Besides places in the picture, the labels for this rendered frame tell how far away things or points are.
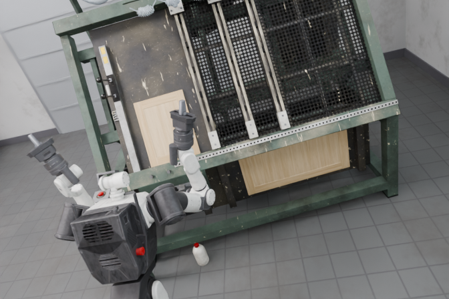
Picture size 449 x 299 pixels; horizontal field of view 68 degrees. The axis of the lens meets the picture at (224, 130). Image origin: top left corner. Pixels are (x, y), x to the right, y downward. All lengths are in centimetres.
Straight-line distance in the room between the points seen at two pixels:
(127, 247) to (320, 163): 196
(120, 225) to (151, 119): 130
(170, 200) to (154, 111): 122
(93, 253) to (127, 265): 14
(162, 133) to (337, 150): 142
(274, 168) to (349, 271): 92
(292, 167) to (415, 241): 102
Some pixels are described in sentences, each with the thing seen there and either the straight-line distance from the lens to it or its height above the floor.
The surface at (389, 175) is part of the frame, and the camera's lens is 300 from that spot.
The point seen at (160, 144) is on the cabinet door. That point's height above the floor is 101.
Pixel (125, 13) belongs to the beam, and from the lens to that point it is 261.
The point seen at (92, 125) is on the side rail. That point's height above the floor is 126.
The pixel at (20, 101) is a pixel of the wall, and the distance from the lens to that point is 650.
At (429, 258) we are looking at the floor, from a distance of 279.
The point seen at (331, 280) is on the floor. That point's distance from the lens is 263.
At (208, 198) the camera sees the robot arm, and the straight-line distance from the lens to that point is 161.
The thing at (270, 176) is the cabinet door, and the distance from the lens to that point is 286.
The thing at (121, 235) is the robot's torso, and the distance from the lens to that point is 134.
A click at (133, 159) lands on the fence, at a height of 98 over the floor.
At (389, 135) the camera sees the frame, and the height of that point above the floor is 63.
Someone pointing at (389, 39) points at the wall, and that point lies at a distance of 558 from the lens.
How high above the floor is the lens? 218
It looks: 29 degrees down
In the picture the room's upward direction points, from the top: 17 degrees counter-clockwise
